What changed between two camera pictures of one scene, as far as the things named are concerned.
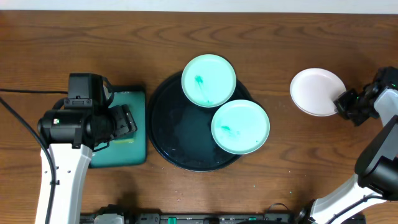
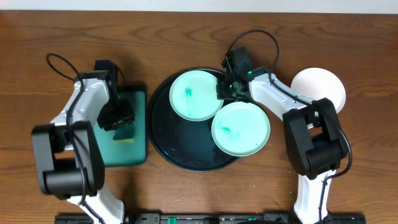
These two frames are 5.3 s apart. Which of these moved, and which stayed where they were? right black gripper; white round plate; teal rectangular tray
Moved: right black gripper
Stayed: white round plate; teal rectangular tray
